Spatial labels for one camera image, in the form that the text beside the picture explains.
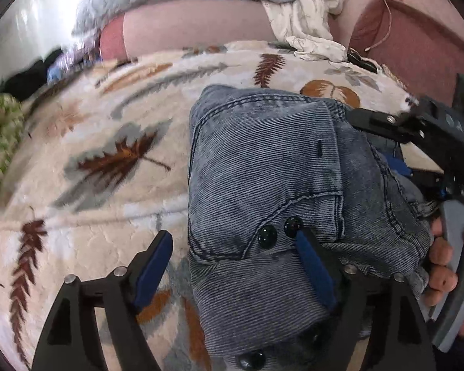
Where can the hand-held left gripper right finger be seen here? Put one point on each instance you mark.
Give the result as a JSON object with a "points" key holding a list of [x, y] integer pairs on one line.
{"points": [[313, 270]]}

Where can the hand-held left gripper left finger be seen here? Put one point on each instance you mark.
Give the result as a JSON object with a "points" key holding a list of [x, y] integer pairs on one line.
{"points": [[152, 270]]}

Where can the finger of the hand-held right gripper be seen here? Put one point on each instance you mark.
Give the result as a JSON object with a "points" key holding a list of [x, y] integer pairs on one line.
{"points": [[375, 121], [404, 168]]}

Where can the grey-blue denim pants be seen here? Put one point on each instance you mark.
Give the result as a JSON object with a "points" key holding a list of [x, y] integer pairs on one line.
{"points": [[263, 162]]}

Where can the person's right hand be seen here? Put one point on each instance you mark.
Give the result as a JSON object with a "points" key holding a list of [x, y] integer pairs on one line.
{"points": [[442, 247]]}

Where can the leaf print blanket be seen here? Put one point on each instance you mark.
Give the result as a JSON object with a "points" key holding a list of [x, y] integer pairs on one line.
{"points": [[100, 239]]}

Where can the white crumpled cloth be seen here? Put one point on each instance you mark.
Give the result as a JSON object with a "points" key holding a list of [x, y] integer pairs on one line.
{"points": [[305, 19]]}

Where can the green and white patterned quilt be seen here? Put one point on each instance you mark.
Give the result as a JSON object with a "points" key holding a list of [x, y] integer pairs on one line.
{"points": [[0, 131]]}

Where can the pink padded headboard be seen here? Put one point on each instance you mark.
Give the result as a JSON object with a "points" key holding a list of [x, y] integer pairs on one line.
{"points": [[185, 27]]}

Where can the black cloth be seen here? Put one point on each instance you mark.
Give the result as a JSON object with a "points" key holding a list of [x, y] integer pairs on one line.
{"points": [[27, 73]]}

